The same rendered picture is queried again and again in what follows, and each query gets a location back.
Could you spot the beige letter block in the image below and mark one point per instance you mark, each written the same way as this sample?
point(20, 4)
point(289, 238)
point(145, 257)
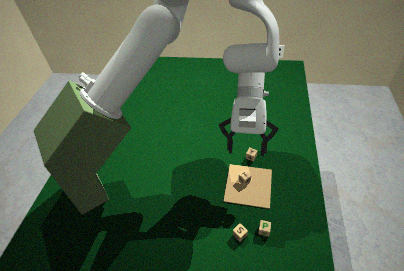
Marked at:
point(251, 154)
point(245, 177)
point(240, 232)
point(264, 228)

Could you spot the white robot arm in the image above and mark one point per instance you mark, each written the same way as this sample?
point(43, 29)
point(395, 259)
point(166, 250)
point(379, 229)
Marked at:
point(156, 26)

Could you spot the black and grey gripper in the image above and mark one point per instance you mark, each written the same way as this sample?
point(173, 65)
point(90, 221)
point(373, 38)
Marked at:
point(249, 103)

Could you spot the beige flat mat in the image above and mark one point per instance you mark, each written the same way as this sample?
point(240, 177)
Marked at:
point(256, 193)

